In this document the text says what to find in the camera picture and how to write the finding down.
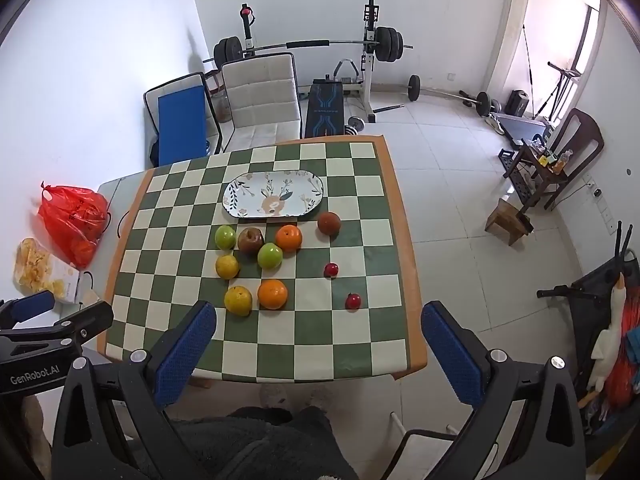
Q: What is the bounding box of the yellow citrus fruit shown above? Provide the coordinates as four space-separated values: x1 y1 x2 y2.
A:
224 286 253 318
215 254 240 281

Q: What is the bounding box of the orange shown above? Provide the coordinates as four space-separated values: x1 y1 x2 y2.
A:
257 278 288 311
274 224 303 252

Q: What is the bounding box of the small red tomato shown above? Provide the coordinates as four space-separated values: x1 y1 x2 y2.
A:
345 292 362 311
323 262 340 278

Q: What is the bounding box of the green apple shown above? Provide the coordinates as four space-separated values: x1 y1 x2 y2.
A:
257 243 283 270
214 224 236 250

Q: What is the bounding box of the brownish red apple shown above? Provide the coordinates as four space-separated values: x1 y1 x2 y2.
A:
238 226 265 256

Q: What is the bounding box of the dark red round fruit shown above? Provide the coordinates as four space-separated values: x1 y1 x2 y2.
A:
317 211 342 237

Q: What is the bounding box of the red plastic bag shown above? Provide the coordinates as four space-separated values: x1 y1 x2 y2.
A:
38 183 110 269

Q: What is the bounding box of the small wooden stool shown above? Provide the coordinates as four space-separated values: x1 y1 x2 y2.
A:
485 198 534 246

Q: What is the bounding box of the green white checkered tablecloth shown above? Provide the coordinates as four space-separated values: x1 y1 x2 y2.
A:
90 136 427 382

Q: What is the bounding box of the floral oval ceramic plate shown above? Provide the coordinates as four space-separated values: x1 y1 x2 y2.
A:
222 170 324 219

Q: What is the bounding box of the blue cushioned folding chair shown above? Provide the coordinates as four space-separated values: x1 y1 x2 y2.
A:
143 72 222 167

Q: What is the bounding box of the dark wooden chair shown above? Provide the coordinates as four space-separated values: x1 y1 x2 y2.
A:
499 108 604 214

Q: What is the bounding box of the barbell on floor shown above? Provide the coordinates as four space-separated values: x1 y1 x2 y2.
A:
407 75 494 117

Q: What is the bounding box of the black speaker box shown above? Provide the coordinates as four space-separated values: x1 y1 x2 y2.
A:
504 90 529 117

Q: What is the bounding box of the black blue sit-up bench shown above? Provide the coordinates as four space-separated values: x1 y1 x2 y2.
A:
304 79 345 139

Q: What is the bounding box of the white padded chair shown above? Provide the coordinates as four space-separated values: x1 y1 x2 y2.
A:
221 53 302 152

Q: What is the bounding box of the black tripod stand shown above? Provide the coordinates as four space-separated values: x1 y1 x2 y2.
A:
533 62 582 122

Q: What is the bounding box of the white weight bench rack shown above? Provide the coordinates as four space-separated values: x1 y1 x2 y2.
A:
326 0 401 124

